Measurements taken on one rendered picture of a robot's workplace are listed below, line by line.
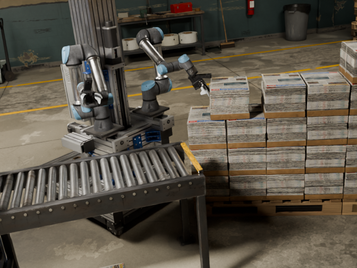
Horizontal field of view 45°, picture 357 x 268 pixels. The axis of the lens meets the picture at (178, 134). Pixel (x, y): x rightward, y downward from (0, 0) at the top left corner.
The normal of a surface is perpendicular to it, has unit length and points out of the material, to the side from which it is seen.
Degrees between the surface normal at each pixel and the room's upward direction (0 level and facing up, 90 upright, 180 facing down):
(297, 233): 0
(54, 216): 90
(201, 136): 91
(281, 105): 90
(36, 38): 90
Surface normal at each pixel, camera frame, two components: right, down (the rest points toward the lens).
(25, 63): 0.24, 0.36
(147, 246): -0.08, -0.92
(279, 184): -0.10, 0.39
